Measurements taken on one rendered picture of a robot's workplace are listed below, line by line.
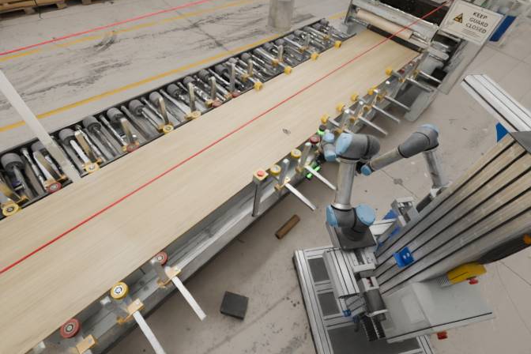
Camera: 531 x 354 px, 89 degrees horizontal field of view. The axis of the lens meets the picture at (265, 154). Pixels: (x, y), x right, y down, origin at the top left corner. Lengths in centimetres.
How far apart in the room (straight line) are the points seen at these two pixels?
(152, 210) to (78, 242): 43
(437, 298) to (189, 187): 157
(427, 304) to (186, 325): 177
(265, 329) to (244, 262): 56
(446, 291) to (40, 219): 232
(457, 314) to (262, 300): 150
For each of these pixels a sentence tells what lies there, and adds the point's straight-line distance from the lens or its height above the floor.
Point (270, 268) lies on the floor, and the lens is 272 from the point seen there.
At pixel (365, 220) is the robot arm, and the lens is 162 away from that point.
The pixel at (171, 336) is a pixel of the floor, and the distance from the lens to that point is 264.
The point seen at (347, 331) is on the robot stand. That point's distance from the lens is 253.
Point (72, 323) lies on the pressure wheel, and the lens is 187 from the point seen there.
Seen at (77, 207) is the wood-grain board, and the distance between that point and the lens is 216.
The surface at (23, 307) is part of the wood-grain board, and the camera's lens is 202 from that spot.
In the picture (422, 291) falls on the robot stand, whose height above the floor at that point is 123.
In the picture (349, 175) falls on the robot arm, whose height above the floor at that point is 144.
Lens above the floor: 258
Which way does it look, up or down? 50 degrees down
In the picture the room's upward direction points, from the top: 9 degrees clockwise
